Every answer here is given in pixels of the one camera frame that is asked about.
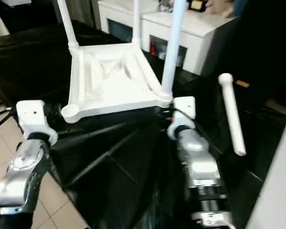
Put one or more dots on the white plastic table top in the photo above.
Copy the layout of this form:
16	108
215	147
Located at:
114	78

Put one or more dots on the white plastic table leg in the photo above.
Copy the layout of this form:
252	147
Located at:
172	47
137	23
68	23
232	107

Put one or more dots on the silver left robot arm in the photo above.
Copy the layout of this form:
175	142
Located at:
21	167

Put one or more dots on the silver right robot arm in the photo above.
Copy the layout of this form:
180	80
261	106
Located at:
200	155

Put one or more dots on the black work mat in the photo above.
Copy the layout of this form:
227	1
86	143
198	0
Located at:
121	155

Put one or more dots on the small tan box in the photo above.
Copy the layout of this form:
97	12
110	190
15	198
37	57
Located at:
242	83

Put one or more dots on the white sideboard cabinet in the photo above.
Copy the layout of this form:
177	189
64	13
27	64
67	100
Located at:
193	26

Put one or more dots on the grey curtain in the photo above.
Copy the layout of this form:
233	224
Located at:
85	12

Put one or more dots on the dark clutter on cabinet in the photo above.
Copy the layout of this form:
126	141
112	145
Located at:
165	4

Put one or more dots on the small framed picture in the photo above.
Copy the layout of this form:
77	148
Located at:
197	4

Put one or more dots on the beige plush toy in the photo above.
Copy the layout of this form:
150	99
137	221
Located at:
220	7

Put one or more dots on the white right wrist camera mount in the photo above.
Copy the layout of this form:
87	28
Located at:
184	107

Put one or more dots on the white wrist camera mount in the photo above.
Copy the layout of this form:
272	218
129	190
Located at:
184	107
31	114

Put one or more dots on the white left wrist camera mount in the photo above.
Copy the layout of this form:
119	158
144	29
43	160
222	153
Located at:
31	114

